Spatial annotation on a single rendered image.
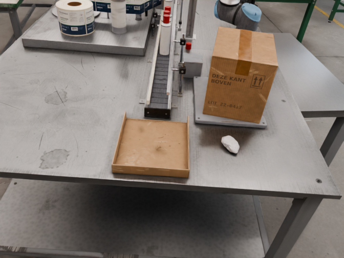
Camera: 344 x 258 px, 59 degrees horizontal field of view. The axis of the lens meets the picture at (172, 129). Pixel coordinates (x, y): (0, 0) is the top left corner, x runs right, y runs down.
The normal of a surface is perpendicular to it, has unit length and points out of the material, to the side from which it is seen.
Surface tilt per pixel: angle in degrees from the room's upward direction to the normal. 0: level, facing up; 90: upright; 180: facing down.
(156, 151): 0
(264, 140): 0
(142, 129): 0
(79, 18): 90
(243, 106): 90
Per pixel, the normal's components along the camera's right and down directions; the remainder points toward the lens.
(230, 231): 0.08, -0.76
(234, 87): -0.20, 0.61
